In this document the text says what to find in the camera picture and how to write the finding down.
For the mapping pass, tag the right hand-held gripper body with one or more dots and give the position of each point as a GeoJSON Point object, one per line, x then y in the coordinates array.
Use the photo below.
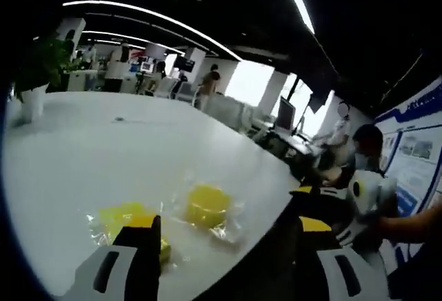
{"type": "Point", "coordinates": [369, 190]}

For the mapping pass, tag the round yellow wrapped sponge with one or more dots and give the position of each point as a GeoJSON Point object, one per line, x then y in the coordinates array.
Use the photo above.
{"type": "Point", "coordinates": [228, 233]}

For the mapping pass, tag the rectangular yellow wrapped sponge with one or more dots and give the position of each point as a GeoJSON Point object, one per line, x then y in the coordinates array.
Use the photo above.
{"type": "Point", "coordinates": [95, 232]}

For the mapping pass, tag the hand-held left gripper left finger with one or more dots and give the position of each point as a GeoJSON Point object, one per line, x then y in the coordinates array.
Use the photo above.
{"type": "Point", "coordinates": [107, 273]}

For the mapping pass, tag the long curved ceiling light strip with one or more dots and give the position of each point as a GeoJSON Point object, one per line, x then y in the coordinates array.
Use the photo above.
{"type": "Point", "coordinates": [148, 12]}

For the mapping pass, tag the black hanging screen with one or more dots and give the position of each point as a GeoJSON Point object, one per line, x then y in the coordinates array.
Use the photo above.
{"type": "Point", "coordinates": [184, 63]}
{"type": "Point", "coordinates": [154, 49]}

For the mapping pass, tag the straight ceiling light strip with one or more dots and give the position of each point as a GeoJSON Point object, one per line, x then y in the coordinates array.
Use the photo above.
{"type": "Point", "coordinates": [297, 0]}

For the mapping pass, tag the black studio light flag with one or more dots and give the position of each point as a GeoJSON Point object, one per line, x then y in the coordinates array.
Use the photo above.
{"type": "Point", "coordinates": [319, 101]}

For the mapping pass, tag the green potted plant white pot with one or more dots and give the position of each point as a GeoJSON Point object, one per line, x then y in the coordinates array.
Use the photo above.
{"type": "Point", "coordinates": [34, 73]}

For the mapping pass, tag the blue white wall poster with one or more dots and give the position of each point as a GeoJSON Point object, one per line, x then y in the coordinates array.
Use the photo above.
{"type": "Point", "coordinates": [418, 156]}

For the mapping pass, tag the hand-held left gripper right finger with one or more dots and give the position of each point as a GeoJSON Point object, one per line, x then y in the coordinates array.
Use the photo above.
{"type": "Point", "coordinates": [345, 277]}

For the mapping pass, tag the silver desktop monitor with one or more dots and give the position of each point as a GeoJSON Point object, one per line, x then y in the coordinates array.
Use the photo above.
{"type": "Point", "coordinates": [287, 114]}

